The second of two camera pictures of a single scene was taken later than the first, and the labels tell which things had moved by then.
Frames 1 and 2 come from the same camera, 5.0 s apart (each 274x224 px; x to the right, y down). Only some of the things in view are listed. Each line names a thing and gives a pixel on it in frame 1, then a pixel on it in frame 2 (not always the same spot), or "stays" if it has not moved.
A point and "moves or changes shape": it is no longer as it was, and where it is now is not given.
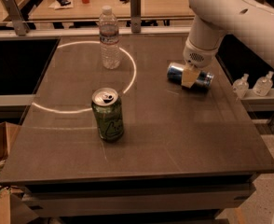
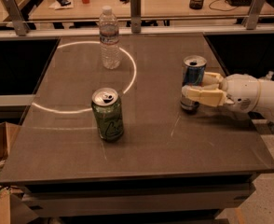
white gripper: (198, 56) → (243, 92)
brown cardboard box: (9, 207) stays
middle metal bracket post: (135, 11) stays
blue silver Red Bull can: (175, 74) moves or changes shape
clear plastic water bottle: (109, 40) stays
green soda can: (108, 113) stays
